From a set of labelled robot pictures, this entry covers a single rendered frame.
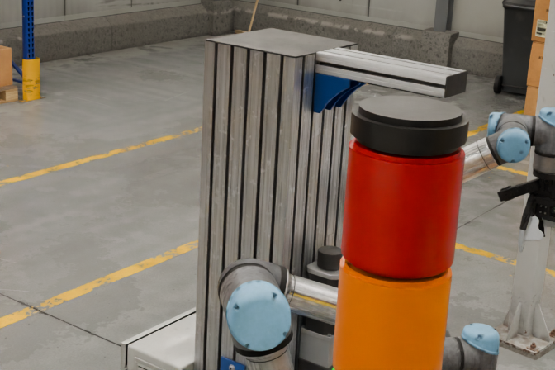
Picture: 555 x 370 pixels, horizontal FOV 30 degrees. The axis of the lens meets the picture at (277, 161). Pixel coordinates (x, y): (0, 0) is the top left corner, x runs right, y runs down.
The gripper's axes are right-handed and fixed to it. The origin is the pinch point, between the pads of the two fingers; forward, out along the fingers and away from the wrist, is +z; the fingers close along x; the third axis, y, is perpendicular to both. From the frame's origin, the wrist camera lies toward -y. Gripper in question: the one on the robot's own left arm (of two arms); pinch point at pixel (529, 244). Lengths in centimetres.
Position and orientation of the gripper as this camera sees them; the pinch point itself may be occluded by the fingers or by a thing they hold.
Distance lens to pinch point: 270.5
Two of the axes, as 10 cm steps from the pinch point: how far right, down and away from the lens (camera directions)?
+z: -0.5, 9.6, 2.9
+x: 5.9, -2.0, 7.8
